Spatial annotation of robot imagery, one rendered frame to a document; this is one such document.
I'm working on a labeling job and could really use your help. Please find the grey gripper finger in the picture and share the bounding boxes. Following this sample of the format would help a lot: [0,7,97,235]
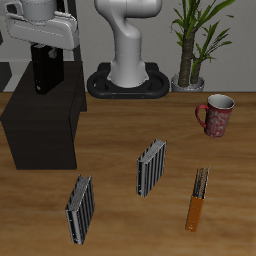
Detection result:
[48,46,58,60]

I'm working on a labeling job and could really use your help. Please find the black book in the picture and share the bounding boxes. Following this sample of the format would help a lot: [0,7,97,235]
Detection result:
[30,43,65,96]

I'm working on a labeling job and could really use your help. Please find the dark brown desk caddy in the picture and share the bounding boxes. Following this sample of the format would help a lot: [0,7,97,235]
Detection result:
[0,61,88,171]

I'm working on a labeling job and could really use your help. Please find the grey striped book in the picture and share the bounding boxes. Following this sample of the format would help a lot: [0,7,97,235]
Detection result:
[135,138,168,198]
[64,173,96,246]

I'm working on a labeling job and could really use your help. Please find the orange book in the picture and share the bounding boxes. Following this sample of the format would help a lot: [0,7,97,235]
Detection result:
[184,166,211,233]

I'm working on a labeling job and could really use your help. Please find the green pot plant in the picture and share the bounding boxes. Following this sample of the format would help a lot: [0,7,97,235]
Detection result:
[169,0,238,94]

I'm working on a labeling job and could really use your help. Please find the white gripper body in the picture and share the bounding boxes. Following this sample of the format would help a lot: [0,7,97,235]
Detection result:
[4,10,81,52]

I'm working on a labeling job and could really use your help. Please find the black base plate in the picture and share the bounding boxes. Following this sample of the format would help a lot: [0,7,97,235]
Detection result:
[86,61,171,100]

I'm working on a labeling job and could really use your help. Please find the red patterned mug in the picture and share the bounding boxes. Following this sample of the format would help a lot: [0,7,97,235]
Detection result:
[195,93,236,139]

